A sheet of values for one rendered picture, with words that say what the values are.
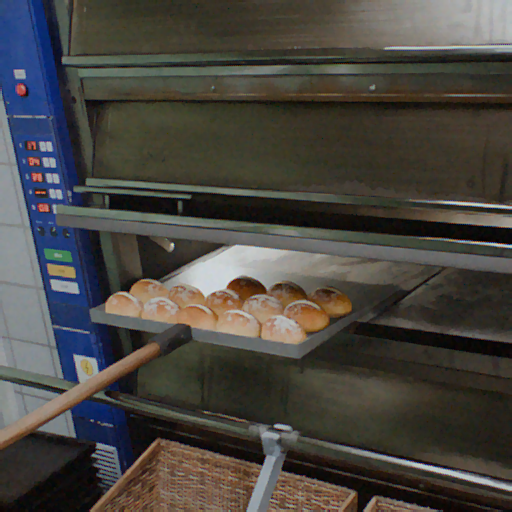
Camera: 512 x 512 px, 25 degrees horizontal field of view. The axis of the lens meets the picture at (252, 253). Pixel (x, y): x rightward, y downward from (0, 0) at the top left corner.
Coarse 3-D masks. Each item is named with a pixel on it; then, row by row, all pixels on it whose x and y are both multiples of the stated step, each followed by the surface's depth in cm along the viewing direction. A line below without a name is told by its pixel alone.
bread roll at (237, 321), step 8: (232, 312) 226; (240, 312) 226; (248, 312) 226; (224, 320) 226; (232, 320) 225; (240, 320) 224; (248, 320) 224; (256, 320) 225; (224, 328) 226; (232, 328) 224; (240, 328) 224; (248, 328) 224; (256, 328) 224; (256, 336) 224
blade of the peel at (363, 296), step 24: (168, 288) 260; (216, 288) 256; (312, 288) 247; (360, 288) 243; (384, 288) 241; (96, 312) 247; (360, 312) 229; (216, 336) 226; (240, 336) 222; (312, 336) 217
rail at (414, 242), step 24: (96, 216) 234; (120, 216) 230; (144, 216) 225; (168, 216) 221; (192, 216) 218; (336, 240) 198; (360, 240) 195; (384, 240) 192; (408, 240) 189; (432, 240) 186; (456, 240) 184
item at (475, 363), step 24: (336, 336) 224; (360, 336) 221; (384, 336) 218; (408, 336) 217; (432, 336) 215; (456, 336) 214; (408, 360) 215; (432, 360) 212; (456, 360) 209; (480, 360) 205; (504, 360) 202
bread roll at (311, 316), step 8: (296, 304) 225; (304, 304) 224; (312, 304) 224; (288, 312) 226; (296, 312) 224; (304, 312) 224; (312, 312) 223; (320, 312) 223; (296, 320) 224; (304, 320) 223; (312, 320) 223; (320, 320) 223; (328, 320) 224; (304, 328) 224; (312, 328) 223; (320, 328) 223
